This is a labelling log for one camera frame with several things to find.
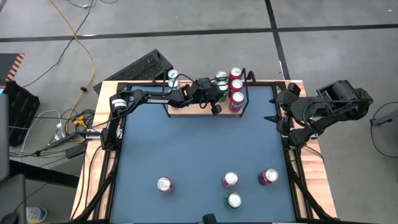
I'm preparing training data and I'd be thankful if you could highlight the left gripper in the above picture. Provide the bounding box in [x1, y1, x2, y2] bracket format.
[186, 85, 225, 116]

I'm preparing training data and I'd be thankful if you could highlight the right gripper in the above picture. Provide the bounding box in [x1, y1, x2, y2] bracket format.
[263, 90, 304, 133]

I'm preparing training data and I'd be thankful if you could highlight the green soda can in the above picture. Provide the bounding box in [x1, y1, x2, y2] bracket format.
[215, 70, 229, 83]
[224, 192, 243, 209]
[216, 81, 230, 103]

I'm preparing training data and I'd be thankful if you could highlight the red Fanta strawberry can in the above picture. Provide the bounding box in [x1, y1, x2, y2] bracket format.
[229, 78, 244, 94]
[228, 67, 243, 82]
[228, 91, 246, 114]

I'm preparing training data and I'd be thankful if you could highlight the blue table mat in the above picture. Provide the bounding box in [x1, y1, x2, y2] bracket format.
[110, 85, 298, 223]

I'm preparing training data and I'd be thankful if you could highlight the red Coca-Cola can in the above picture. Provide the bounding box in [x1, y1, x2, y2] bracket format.
[222, 170, 239, 188]
[157, 176, 174, 194]
[257, 167, 279, 187]

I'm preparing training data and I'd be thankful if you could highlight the white power strip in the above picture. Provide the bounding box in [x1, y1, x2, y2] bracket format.
[54, 122, 65, 141]

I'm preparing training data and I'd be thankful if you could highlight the black floor beam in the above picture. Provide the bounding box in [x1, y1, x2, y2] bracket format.
[9, 159, 80, 189]

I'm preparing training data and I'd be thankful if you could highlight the black plastic crate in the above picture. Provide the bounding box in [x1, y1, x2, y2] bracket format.
[3, 80, 41, 147]

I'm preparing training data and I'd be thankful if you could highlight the plastic bottle yellow blue label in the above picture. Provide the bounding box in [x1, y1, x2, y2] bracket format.
[26, 206, 48, 224]

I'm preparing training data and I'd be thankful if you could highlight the black orange striped panel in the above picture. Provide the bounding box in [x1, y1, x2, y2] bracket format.
[0, 52, 25, 82]

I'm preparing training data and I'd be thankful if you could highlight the grey equipment case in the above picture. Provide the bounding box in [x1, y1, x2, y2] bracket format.
[0, 93, 10, 182]

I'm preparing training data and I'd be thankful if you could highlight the wooden shelf black wire frame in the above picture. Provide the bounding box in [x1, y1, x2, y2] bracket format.
[160, 67, 257, 118]

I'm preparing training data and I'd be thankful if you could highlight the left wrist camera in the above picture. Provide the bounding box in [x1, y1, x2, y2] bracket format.
[193, 77, 213, 94]

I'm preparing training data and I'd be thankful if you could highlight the yellow extension cable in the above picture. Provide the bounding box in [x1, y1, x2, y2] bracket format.
[49, 0, 96, 144]

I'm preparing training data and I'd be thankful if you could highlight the black floor cable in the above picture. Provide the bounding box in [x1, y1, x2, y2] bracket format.
[66, 0, 119, 9]
[22, 0, 96, 88]

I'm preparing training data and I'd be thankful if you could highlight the white cable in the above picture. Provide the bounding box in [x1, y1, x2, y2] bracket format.
[21, 108, 62, 156]

